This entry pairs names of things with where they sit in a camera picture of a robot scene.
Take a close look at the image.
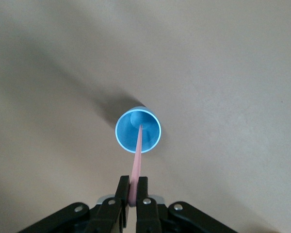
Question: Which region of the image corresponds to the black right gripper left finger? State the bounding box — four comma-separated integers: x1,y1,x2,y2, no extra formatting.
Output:
96,175,132,233

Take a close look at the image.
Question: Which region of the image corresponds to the pink chopstick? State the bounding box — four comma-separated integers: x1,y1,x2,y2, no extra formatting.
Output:
128,124,144,207

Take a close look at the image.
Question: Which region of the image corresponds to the blue cup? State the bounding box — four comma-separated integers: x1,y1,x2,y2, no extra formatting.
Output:
114,106,162,154

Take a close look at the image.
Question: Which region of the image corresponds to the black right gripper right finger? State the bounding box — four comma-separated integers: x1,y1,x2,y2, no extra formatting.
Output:
135,176,162,233

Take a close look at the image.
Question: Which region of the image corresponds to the brown table cloth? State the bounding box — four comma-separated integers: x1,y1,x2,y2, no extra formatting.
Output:
0,0,291,233

